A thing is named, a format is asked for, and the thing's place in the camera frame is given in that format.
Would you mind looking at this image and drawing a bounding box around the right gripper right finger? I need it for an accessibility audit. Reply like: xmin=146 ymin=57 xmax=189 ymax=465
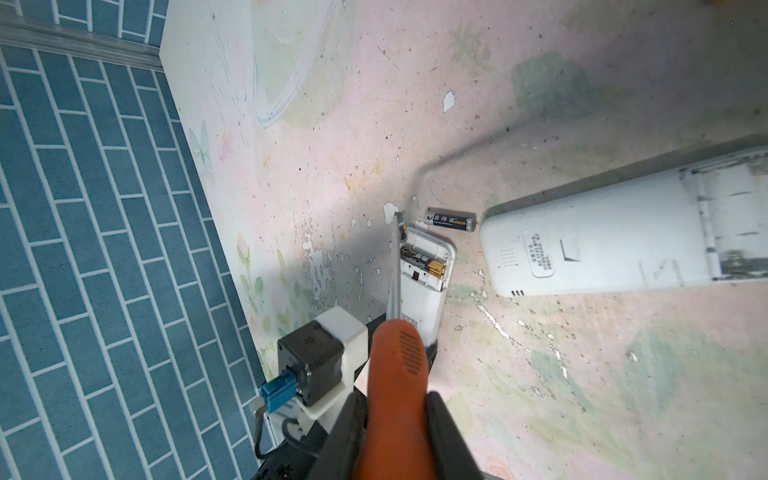
xmin=425 ymin=391 xmax=483 ymax=480

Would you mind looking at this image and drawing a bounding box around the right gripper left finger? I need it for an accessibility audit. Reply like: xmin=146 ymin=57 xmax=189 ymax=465
xmin=307 ymin=389 xmax=368 ymax=480

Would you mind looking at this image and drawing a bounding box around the orange handled screwdriver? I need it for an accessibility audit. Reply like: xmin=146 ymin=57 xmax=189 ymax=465
xmin=354 ymin=212 xmax=437 ymax=479

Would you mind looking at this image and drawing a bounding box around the black AAA battery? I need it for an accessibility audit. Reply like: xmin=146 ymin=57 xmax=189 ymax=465
xmin=400 ymin=246 xmax=446 ymax=279

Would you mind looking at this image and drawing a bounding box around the white remote control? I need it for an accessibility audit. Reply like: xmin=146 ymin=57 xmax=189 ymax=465
xmin=386 ymin=224 xmax=457 ymax=361
xmin=480 ymin=147 xmax=767 ymax=298

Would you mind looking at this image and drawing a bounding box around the dark grey AAA battery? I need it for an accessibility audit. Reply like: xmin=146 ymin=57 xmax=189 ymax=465
xmin=424 ymin=207 xmax=478 ymax=232

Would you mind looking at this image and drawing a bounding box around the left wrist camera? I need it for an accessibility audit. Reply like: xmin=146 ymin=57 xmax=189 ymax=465
xmin=259 ymin=306 xmax=369 ymax=431

